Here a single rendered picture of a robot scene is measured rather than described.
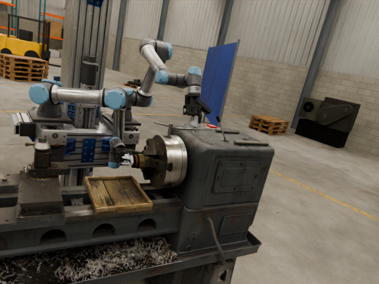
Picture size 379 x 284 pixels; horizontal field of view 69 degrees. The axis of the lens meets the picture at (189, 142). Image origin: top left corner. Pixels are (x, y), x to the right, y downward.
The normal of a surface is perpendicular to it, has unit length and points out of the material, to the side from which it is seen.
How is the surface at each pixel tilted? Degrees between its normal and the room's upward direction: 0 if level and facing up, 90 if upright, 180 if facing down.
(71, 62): 90
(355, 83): 90
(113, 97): 89
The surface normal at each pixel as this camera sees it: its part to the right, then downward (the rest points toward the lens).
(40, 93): -0.04, 0.29
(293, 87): -0.71, 0.05
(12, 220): 0.20, -0.94
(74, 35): 0.57, 0.34
